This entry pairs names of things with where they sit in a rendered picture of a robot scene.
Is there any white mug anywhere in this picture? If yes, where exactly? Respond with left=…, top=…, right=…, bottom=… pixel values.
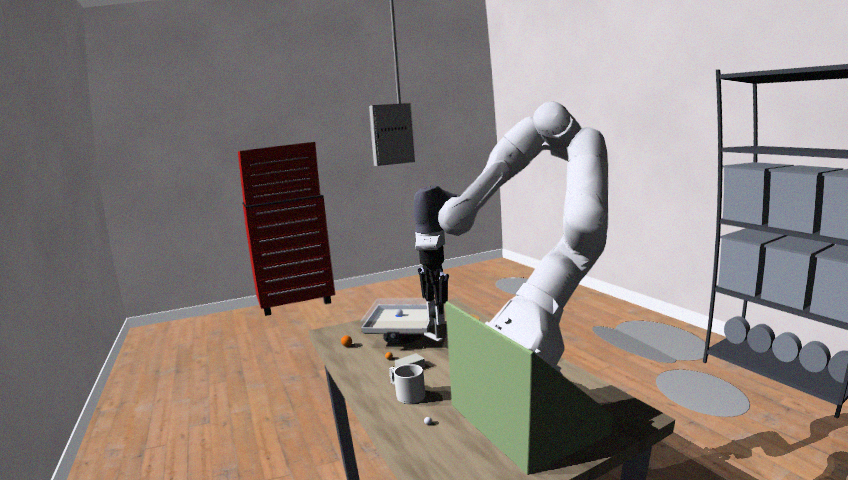
left=389, top=364, right=425, bottom=404

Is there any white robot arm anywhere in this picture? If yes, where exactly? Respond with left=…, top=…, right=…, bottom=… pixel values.
left=414, top=101, right=608, bottom=375

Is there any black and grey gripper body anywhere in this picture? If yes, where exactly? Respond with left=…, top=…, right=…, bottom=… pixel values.
left=419, top=245, right=444, bottom=281

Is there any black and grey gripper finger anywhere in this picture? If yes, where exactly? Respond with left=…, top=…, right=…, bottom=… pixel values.
left=429, top=268, right=449, bottom=325
left=418, top=267, right=435, bottom=321

